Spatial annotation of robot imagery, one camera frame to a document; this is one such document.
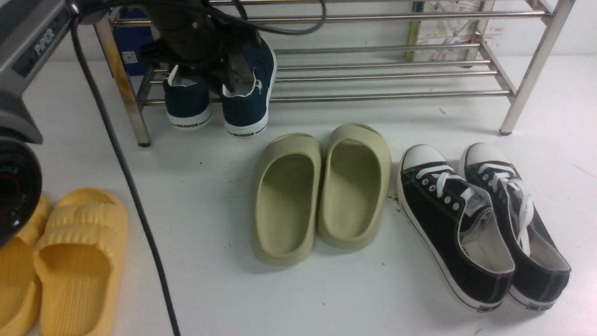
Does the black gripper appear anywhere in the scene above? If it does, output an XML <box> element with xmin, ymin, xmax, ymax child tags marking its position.
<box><xmin>140</xmin><ymin>0</ymin><xmax>261</xmax><ymax>96</ymax></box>

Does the navy canvas shoe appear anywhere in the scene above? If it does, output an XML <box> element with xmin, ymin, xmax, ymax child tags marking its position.
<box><xmin>163</xmin><ymin>64</ymin><xmax>212</xmax><ymax>131</ymax></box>
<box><xmin>220</xmin><ymin>38</ymin><xmax>278</xmax><ymax>140</ymax></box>

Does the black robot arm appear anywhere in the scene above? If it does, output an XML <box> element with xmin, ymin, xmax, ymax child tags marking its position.
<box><xmin>0</xmin><ymin>0</ymin><xmax>259</xmax><ymax>246</ymax></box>

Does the stainless steel shoe rack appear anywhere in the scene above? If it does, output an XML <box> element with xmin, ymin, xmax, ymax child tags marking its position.
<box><xmin>94</xmin><ymin>0</ymin><xmax>576</xmax><ymax>147</ymax></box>

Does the blue box behind rack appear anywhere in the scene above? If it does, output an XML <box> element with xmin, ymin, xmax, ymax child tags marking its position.
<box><xmin>113</xmin><ymin>26</ymin><xmax>154</xmax><ymax>77</ymax></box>

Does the left olive foam slipper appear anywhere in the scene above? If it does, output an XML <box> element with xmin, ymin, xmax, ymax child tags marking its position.
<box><xmin>251</xmin><ymin>133</ymin><xmax>323</xmax><ymax>267</ymax></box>

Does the olive foam slipper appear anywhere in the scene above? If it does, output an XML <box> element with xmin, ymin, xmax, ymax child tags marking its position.
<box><xmin>318</xmin><ymin>123</ymin><xmax>392</xmax><ymax>250</ymax></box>
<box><xmin>251</xmin><ymin>133</ymin><xmax>323</xmax><ymax>267</ymax></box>

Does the right olive foam slipper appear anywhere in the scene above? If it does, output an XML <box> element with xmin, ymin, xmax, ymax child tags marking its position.
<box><xmin>318</xmin><ymin>123</ymin><xmax>392</xmax><ymax>250</ymax></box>

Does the white printed poster board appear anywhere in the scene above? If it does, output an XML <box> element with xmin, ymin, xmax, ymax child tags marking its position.
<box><xmin>405</xmin><ymin>0</ymin><xmax>505</xmax><ymax>62</ymax></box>

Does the right yellow slide sandal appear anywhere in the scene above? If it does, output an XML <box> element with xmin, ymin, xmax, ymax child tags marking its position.
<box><xmin>33</xmin><ymin>189</ymin><xmax>129</xmax><ymax>336</ymax></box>

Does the yellow slide sandal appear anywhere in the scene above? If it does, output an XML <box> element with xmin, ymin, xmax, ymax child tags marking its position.
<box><xmin>0</xmin><ymin>196</ymin><xmax>52</xmax><ymax>336</ymax></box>
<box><xmin>33</xmin><ymin>189</ymin><xmax>129</xmax><ymax>336</ymax></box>

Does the left yellow slide sandal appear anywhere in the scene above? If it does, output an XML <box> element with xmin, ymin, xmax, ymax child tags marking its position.
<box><xmin>0</xmin><ymin>196</ymin><xmax>52</xmax><ymax>336</ymax></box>

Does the left black lace-up sneaker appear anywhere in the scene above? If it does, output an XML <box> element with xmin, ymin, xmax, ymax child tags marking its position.
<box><xmin>397</xmin><ymin>144</ymin><xmax>515</xmax><ymax>313</ymax></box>

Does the black lace-up sneaker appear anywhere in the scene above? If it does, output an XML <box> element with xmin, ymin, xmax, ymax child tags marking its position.
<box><xmin>458</xmin><ymin>143</ymin><xmax>571</xmax><ymax>311</ymax></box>
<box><xmin>397</xmin><ymin>144</ymin><xmax>515</xmax><ymax>313</ymax></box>

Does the right black lace-up sneaker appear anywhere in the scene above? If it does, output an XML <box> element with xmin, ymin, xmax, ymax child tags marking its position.
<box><xmin>458</xmin><ymin>143</ymin><xmax>571</xmax><ymax>311</ymax></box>

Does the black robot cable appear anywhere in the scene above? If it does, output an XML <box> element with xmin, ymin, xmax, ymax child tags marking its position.
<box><xmin>68</xmin><ymin>0</ymin><xmax>326</xmax><ymax>336</ymax></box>

